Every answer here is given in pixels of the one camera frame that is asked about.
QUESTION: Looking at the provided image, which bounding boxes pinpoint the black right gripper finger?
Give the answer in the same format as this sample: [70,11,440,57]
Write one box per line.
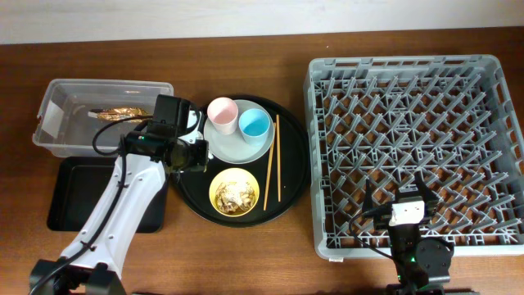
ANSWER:
[362,179,373,213]
[415,172,438,217]

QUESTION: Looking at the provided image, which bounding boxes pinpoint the yellow bowl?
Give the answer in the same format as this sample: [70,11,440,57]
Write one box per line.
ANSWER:
[209,168,260,218]

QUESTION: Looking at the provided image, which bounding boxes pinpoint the food scraps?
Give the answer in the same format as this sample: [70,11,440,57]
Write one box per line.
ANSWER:
[215,182,255,215]

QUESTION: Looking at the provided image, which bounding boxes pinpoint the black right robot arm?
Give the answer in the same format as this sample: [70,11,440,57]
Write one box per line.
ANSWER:
[363,175,454,294]

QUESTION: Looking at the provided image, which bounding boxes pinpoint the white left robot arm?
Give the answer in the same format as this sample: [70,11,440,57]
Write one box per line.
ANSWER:
[29,95,209,294]

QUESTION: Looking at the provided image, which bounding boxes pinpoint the grey plastic dishwasher rack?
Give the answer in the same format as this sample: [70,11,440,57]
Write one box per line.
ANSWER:
[304,55,523,261]

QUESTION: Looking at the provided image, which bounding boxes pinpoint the clear plastic waste bin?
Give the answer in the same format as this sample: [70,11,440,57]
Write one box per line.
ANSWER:
[33,79,174,157]

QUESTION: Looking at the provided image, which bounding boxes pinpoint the pink cup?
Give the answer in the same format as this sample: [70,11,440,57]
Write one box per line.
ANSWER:
[207,97,238,135]

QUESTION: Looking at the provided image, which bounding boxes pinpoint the gold foil wrapper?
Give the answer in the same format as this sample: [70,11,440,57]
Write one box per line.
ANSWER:
[88,107,150,122]

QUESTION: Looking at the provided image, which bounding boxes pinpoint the grey round plate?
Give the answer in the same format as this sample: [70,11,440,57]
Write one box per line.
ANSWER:
[203,99,274,165]

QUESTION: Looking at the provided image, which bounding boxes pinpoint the light blue cup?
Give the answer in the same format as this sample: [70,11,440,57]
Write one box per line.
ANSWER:
[238,108,270,146]

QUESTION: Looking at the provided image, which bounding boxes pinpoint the black round tray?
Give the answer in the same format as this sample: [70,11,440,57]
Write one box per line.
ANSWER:
[171,94,309,228]

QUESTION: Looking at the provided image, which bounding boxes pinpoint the left wooden chopstick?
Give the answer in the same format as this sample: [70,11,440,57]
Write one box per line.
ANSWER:
[263,122,276,211]

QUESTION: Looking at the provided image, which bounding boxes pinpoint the wooden chopstick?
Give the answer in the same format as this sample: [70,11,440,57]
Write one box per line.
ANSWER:
[263,122,276,211]
[276,115,282,202]

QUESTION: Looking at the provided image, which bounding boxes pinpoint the right wooden chopstick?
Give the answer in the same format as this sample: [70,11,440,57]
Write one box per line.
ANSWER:
[276,115,282,202]

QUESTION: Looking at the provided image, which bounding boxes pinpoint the black rectangular tray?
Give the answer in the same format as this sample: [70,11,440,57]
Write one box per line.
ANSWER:
[46,156,169,234]

